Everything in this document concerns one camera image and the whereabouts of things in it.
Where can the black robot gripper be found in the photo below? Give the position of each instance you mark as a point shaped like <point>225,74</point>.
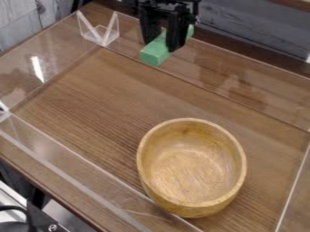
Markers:
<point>182,11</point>

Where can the green rectangular block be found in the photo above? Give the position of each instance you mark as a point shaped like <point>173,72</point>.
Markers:
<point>155,51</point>

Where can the brown wooden bowl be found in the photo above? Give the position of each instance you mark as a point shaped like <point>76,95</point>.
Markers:
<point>191,166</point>

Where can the clear acrylic tray enclosure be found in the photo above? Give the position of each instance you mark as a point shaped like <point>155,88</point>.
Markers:
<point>80,100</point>

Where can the black metal bracket with screw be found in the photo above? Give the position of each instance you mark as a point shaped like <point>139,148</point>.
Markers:
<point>42,221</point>

